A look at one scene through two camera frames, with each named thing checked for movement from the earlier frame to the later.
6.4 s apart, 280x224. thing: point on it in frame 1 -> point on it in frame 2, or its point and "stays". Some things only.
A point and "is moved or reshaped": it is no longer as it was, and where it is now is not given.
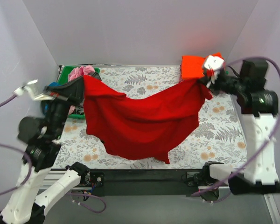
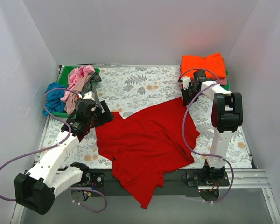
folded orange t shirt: [192, 66] stays
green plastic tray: [63, 77] stays
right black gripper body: [210, 79] -> [188, 94]
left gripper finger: [73, 91] -> [108, 116]
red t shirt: [146, 127] is moved or reshaped
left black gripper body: [66, 94] -> [105, 112]
